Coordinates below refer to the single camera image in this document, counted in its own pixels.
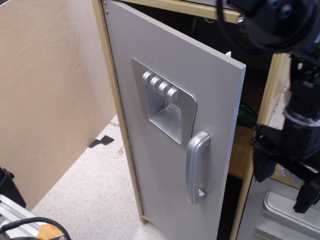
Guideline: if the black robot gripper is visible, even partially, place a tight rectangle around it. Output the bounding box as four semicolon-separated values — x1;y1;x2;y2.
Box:
252;107;320;214

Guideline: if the silver fridge door handle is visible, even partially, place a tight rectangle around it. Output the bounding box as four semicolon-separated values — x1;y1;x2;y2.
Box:
185;130;211;205

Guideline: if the grey toy fridge door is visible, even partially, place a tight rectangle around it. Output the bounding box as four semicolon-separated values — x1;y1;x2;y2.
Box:
103;0;246;240

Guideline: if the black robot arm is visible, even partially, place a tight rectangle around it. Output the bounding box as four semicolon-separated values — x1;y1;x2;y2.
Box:
216;0;320;213

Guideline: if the green object inside fridge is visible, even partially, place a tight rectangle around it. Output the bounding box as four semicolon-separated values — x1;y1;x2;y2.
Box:
236;102;258;129

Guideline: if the silver oven dial knob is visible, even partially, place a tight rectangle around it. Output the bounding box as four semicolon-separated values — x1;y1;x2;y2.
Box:
290;172;305;188

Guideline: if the grey oven door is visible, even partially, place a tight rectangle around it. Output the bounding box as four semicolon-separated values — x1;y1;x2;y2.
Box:
236;178;320;240

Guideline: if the silver ice dispenser panel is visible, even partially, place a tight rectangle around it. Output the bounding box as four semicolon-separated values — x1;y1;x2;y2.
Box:
131;58;197;147

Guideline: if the black tape piece on floor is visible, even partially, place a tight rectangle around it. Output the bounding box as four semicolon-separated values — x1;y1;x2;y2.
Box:
88;135;114;149

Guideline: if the plywood board panel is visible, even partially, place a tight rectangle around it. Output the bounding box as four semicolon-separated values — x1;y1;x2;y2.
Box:
0;0;116;210

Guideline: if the wooden toy kitchen frame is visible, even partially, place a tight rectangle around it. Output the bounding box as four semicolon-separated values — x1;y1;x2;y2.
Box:
91;0;291;240

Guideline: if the aluminium rail base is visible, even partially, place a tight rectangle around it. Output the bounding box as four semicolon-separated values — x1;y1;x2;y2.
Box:
0;194;43;240

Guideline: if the black braided cable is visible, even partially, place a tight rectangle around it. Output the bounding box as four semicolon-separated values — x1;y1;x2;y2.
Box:
0;216;70;240

